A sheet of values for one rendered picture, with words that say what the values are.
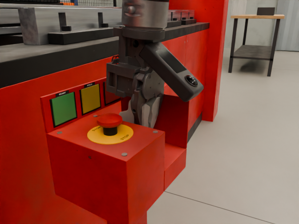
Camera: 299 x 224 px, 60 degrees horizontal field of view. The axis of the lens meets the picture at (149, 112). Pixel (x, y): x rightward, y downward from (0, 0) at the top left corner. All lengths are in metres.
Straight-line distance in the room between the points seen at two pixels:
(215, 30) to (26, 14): 1.74
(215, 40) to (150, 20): 1.91
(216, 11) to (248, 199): 1.45
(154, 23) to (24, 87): 0.30
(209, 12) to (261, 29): 5.46
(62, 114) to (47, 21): 0.40
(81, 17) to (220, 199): 1.15
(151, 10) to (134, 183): 0.25
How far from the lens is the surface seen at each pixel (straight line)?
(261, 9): 4.69
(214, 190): 1.60
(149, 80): 0.44
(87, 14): 0.94
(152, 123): 0.50
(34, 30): 0.78
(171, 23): 1.56
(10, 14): 1.07
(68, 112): 0.46
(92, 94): 0.49
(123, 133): 0.41
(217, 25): 2.30
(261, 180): 1.77
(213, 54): 2.32
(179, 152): 0.51
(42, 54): 0.62
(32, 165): 0.64
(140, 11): 0.41
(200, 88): 0.42
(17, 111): 0.58
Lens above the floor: 0.96
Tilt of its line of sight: 21 degrees down
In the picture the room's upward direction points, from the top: straight up
